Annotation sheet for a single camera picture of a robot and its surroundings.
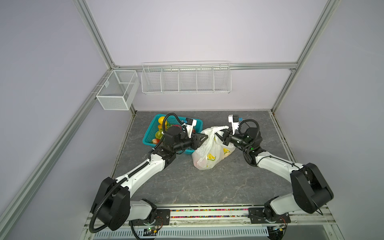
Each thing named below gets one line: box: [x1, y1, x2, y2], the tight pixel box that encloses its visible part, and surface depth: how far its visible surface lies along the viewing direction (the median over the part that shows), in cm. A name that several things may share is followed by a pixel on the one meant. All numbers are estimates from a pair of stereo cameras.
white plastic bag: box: [191, 126, 236, 170], surface depth 81 cm
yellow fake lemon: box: [158, 116, 165, 125], surface depth 104 cm
